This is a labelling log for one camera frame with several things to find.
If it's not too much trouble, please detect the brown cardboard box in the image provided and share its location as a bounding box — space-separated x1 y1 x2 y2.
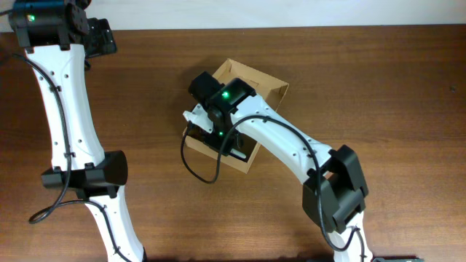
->
184 59 289 173

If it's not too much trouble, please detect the black silver marker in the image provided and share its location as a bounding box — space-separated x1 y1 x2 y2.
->
230 148 247 159

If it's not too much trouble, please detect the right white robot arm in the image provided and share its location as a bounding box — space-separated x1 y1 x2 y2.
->
183 72 374 261

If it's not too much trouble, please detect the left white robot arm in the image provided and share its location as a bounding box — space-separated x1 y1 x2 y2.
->
7 0 147 261

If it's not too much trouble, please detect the right black cable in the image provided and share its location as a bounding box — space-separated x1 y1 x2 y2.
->
180 115 367 262

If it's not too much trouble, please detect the black cable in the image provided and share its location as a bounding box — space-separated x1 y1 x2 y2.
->
180 115 367 262
0 53 132 262

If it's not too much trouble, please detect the left black cable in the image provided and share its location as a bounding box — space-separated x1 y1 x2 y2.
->
0 53 132 262

